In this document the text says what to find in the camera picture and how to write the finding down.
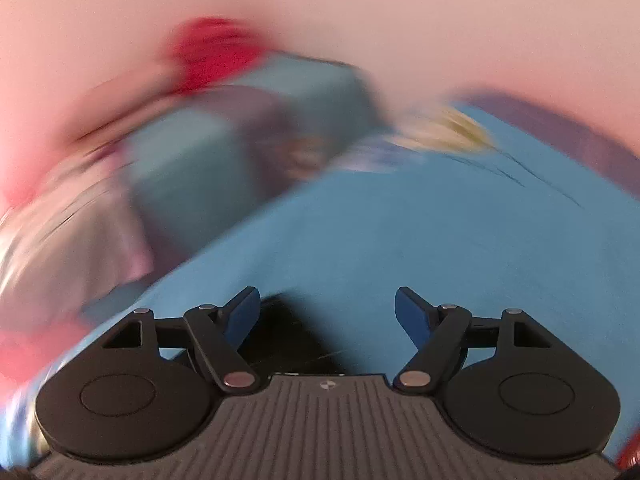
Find black knit pants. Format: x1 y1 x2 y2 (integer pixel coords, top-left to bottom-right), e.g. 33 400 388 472
238 295 357 380

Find blue floral bed sheet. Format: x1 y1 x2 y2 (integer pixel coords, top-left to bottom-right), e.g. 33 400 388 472
1 105 639 479

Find beige pink pillow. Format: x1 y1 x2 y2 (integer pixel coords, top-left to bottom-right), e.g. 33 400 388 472
1 155 152 332

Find red cloth item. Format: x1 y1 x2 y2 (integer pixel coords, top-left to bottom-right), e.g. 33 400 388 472
165 16 269 96

